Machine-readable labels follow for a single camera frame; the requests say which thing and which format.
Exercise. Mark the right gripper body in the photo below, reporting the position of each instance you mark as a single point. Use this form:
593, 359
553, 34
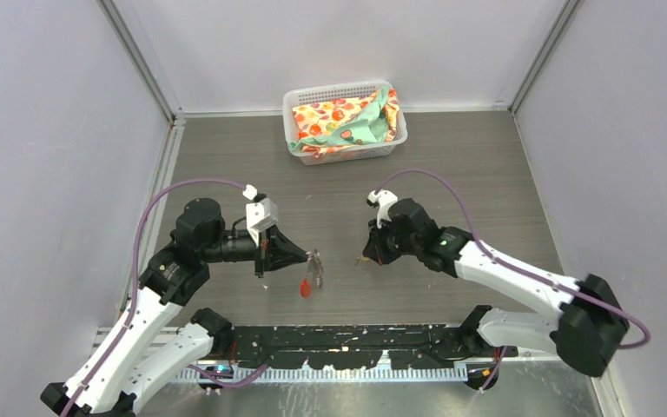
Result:
390, 246

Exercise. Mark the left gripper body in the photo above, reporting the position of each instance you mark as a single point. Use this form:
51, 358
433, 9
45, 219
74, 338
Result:
239, 245

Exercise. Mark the metal key holder red handle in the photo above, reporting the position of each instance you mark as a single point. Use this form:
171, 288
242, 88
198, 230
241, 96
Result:
313, 278

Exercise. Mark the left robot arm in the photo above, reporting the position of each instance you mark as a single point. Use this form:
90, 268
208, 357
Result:
121, 376

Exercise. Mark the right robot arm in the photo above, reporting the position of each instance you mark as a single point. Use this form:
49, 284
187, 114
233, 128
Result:
575, 319

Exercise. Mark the white plastic basket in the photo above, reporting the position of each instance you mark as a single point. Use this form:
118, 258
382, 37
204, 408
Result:
328, 92

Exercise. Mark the colourful patterned cloth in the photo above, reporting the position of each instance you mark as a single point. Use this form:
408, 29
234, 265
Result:
345, 124

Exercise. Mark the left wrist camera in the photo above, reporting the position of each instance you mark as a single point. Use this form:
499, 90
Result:
261, 215

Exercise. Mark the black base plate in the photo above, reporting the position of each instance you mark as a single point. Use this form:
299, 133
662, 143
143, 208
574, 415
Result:
423, 346

